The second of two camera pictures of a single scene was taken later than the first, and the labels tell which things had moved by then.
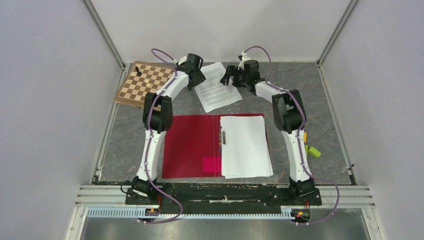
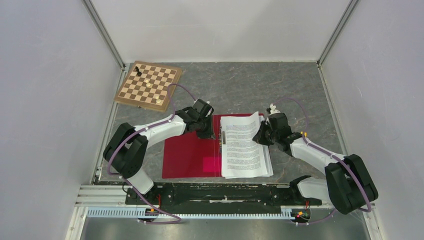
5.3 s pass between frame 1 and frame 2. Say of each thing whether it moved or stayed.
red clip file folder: stayed
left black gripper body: moved
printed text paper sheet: moved
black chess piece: stayed
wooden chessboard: stayed
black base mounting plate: stayed
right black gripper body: moved
